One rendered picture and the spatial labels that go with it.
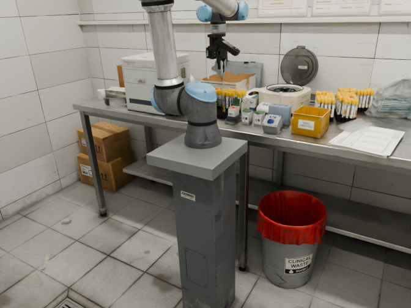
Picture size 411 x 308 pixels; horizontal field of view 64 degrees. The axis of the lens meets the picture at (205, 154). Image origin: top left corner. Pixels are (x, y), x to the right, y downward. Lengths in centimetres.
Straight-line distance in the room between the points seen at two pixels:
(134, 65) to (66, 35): 124
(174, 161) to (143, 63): 79
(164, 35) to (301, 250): 120
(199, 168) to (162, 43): 47
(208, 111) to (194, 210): 42
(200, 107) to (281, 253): 92
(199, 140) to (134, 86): 76
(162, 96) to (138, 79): 60
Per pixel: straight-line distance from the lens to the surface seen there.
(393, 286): 216
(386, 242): 199
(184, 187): 134
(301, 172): 229
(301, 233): 168
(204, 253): 148
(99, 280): 210
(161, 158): 120
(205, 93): 121
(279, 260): 183
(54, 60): 294
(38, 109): 288
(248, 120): 162
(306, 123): 149
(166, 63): 126
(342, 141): 146
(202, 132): 124
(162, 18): 124
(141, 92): 188
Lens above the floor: 141
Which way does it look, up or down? 24 degrees down
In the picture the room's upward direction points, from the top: 2 degrees counter-clockwise
